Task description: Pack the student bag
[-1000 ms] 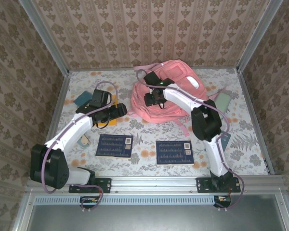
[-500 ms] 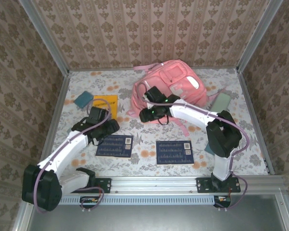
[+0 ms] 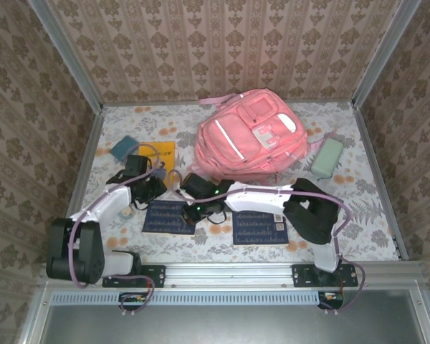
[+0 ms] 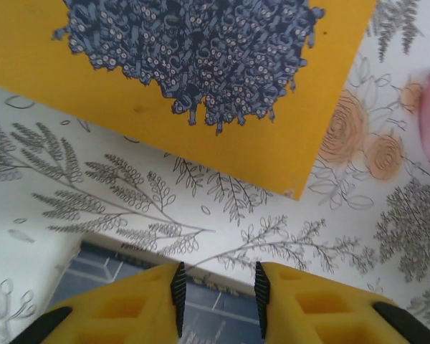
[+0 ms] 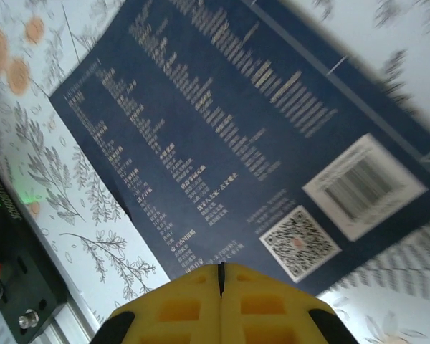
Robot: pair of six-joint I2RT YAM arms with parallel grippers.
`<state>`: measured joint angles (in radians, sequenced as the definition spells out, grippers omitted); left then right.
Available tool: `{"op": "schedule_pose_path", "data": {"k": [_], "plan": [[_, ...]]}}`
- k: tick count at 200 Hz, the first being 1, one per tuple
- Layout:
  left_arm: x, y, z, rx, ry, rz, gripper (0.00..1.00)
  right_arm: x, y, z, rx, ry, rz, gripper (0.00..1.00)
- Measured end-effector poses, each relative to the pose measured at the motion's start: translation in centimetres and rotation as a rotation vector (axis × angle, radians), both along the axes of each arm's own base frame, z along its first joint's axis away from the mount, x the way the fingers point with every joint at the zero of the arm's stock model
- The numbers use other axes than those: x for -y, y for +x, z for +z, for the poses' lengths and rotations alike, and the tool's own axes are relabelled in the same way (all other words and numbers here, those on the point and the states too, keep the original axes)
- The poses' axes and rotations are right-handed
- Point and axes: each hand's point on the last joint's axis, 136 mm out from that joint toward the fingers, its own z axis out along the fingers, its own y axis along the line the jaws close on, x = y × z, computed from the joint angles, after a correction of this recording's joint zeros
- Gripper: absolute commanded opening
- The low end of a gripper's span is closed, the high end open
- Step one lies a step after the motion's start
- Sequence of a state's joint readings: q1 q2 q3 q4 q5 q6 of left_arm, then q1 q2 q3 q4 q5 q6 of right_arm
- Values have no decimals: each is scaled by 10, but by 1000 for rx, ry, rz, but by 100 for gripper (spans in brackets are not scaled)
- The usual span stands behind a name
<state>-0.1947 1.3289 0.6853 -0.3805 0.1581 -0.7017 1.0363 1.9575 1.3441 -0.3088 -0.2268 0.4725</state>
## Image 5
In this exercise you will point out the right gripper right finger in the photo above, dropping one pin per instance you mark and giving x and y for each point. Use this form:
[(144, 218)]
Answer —
[(272, 315)]

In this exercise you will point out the aluminium mounting rail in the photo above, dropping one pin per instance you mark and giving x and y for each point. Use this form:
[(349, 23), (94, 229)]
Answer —
[(75, 322)]

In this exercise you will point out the floral tablecloth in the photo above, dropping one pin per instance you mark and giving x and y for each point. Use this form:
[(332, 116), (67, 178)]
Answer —
[(75, 179)]

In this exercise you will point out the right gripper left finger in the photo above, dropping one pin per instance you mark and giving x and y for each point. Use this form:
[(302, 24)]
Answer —
[(179, 315)]

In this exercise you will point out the dark blue book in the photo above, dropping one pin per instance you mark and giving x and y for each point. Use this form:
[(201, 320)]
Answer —
[(200, 143)]

